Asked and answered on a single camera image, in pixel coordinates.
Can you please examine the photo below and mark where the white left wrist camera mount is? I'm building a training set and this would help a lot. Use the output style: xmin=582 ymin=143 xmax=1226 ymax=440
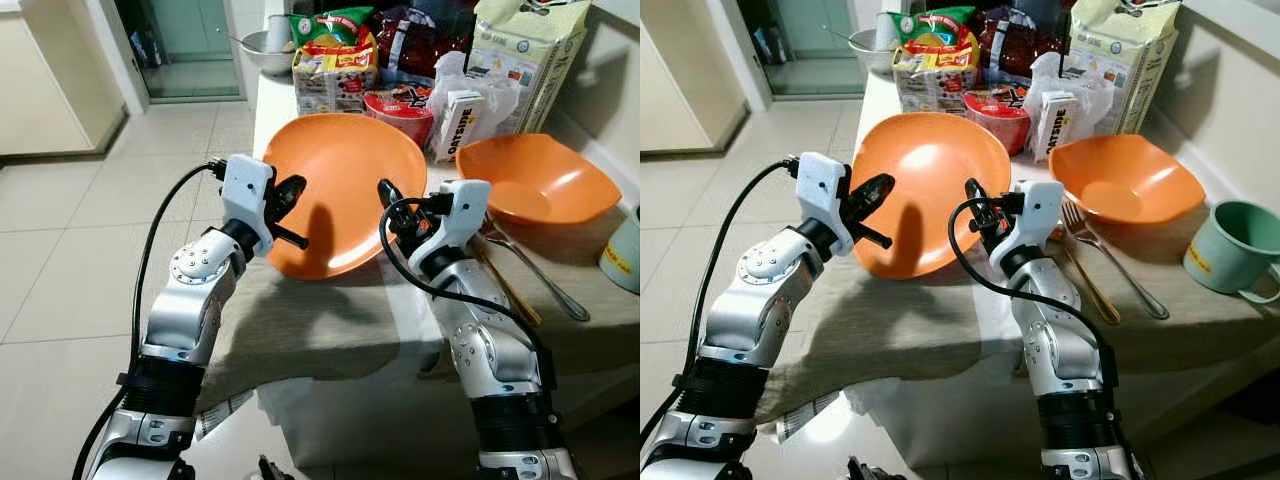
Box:
xmin=221 ymin=154 xmax=277 ymax=253
xmin=796 ymin=152 xmax=854 ymax=248

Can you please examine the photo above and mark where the white plastic bag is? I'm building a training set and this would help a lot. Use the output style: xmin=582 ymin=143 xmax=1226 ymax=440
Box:
xmin=430 ymin=50 xmax=523 ymax=151
xmin=1025 ymin=52 xmax=1118 ymax=141

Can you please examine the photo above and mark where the steel mixing bowl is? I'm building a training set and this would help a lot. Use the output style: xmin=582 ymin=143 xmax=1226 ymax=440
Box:
xmin=238 ymin=28 xmax=297 ymax=77
xmin=847 ymin=28 xmax=897 ymax=77

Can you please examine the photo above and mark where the glass door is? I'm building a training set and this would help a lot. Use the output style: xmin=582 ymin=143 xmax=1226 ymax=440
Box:
xmin=713 ymin=0 xmax=867 ymax=101
xmin=113 ymin=0 xmax=248 ymax=104

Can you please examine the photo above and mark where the wooden chopsticks pair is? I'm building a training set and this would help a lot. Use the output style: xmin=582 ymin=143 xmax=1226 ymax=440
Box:
xmin=1055 ymin=240 xmax=1123 ymax=326
xmin=470 ymin=240 xmax=543 ymax=328

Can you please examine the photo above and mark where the large beige paper sack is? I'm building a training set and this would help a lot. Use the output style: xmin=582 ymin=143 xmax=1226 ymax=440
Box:
xmin=1067 ymin=0 xmax=1182 ymax=137
xmin=467 ymin=0 xmax=593 ymax=137

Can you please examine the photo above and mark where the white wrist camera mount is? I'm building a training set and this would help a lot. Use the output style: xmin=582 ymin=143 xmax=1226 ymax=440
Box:
xmin=998 ymin=179 xmax=1067 ymax=271
xmin=414 ymin=179 xmax=493 ymax=273
xmin=796 ymin=152 xmax=854 ymax=248
xmin=221 ymin=154 xmax=277 ymax=253

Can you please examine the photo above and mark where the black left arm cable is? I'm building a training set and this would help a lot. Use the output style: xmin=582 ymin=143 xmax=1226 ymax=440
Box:
xmin=640 ymin=155 xmax=801 ymax=451
xmin=72 ymin=158 xmax=229 ymax=480

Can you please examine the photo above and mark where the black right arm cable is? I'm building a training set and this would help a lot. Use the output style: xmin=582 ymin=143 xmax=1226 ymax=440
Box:
xmin=378 ymin=195 xmax=557 ymax=393
xmin=947 ymin=195 xmax=1119 ymax=393

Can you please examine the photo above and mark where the pale green mug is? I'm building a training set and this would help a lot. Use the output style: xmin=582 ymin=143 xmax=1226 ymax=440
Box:
xmin=1183 ymin=200 xmax=1280 ymax=306
xmin=599 ymin=205 xmax=641 ymax=297

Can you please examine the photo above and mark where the white Oatside carton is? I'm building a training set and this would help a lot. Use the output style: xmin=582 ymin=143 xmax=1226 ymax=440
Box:
xmin=1030 ymin=90 xmax=1080 ymax=164
xmin=431 ymin=90 xmax=487 ymax=165

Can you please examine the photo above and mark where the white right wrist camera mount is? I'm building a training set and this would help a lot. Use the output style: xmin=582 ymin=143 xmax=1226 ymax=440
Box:
xmin=998 ymin=179 xmax=1067 ymax=271
xmin=414 ymin=179 xmax=493 ymax=273

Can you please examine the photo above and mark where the deep orange plastic bowl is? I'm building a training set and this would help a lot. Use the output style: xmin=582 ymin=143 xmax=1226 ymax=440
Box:
xmin=1048 ymin=134 xmax=1207 ymax=227
xmin=456 ymin=133 xmax=623 ymax=227

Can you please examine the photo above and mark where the grey beige tablecloth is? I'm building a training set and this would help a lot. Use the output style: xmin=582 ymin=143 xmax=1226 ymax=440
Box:
xmin=198 ymin=205 xmax=641 ymax=413
xmin=752 ymin=200 xmax=1280 ymax=426

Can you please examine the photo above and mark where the white paper label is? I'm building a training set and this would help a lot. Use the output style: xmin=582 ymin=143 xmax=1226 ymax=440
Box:
xmin=193 ymin=390 xmax=257 ymax=443

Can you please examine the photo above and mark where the shallow orange plastic plate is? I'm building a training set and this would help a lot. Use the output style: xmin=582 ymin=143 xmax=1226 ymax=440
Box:
xmin=262 ymin=113 xmax=429 ymax=282
xmin=850 ymin=112 xmax=1014 ymax=282

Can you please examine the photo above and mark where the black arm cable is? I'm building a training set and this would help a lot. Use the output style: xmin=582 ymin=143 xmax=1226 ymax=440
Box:
xmin=72 ymin=158 xmax=229 ymax=480
xmin=947 ymin=195 xmax=1119 ymax=393
xmin=378 ymin=195 xmax=557 ymax=393
xmin=640 ymin=155 xmax=801 ymax=451

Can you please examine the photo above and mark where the red instant noodle cup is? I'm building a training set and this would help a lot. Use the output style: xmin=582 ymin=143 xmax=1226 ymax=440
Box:
xmin=962 ymin=85 xmax=1032 ymax=157
xmin=362 ymin=85 xmax=437 ymax=150

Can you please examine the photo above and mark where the green snack bag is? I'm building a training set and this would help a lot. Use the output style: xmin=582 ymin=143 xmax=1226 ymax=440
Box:
xmin=888 ymin=6 xmax=977 ymax=49
xmin=288 ymin=7 xmax=374 ymax=51

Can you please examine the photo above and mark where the dark red snack bag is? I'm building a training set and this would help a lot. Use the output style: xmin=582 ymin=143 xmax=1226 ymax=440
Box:
xmin=371 ymin=6 xmax=473 ymax=85
xmin=975 ymin=6 xmax=1073 ymax=85

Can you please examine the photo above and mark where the silver metal fork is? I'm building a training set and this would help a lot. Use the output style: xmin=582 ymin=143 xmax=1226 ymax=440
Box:
xmin=482 ymin=220 xmax=592 ymax=324
xmin=1061 ymin=200 xmax=1171 ymax=322

